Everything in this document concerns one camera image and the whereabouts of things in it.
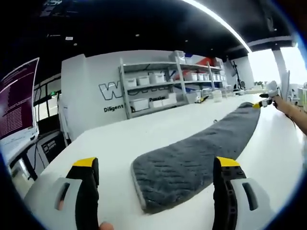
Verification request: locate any grey metal shelving rack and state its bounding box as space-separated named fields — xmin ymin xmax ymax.
xmin=118 ymin=57 xmax=188 ymax=119
xmin=175 ymin=50 xmax=228 ymax=96

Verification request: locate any person's right hand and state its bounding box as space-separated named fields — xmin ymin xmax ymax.
xmin=272 ymin=95 xmax=286 ymax=112

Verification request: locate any black framed glass partition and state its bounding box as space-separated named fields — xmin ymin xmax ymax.
xmin=32 ymin=75 xmax=63 ymax=122

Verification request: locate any long ceiling light strip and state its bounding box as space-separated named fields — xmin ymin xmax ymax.
xmin=182 ymin=0 xmax=253 ymax=52

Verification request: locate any black tripod stand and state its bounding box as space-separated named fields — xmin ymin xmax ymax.
xmin=230 ymin=59 xmax=243 ymax=93

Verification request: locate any computer monitor purple screen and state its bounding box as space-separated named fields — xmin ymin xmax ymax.
xmin=0 ymin=57 xmax=40 ymax=139

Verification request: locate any metal shelf with white bins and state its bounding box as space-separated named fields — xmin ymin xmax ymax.
xmin=124 ymin=51 xmax=227 ymax=112

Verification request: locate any grey towel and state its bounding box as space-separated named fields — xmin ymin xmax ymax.
xmin=130 ymin=102 xmax=262 ymax=215

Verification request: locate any grey low cabinet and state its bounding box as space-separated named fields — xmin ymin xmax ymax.
xmin=39 ymin=130 xmax=72 ymax=165

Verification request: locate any white computer desk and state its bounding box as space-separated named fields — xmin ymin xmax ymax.
xmin=0 ymin=128 xmax=40 ymax=183

